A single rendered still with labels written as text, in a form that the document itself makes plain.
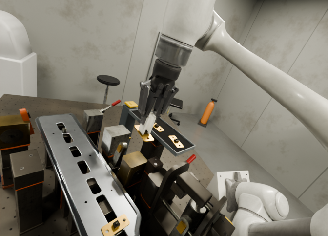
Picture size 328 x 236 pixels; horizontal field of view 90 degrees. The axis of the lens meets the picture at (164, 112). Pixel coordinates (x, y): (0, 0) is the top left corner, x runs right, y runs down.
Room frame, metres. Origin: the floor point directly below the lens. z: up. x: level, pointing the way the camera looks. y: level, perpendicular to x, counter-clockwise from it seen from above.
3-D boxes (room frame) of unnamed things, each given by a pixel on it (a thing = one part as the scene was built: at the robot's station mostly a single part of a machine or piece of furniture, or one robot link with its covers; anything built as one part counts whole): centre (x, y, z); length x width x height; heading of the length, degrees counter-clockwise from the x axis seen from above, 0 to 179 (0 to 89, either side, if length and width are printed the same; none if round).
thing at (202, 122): (3.64, -0.96, 0.34); 0.30 x 0.29 x 0.67; 121
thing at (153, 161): (0.54, -0.03, 0.90); 0.05 x 0.05 x 0.40; 51
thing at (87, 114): (0.83, 0.37, 0.88); 0.12 x 0.07 x 0.36; 141
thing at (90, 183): (0.45, 0.19, 0.84); 0.12 x 0.05 x 0.29; 141
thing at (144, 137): (0.47, 0.04, 1.27); 0.08 x 0.04 x 0.01; 43
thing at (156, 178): (0.51, -0.08, 0.89); 0.12 x 0.07 x 0.38; 141
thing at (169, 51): (0.46, 0.03, 1.53); 0.09 x 0.09 x 0.06
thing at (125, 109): (0.88, 0.20, 0.92); 0.08 x 0.08 x 0.44; 51
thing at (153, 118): (0.47, 0.03, 1.30); 0.03 x 0.01 x 0.07; 43
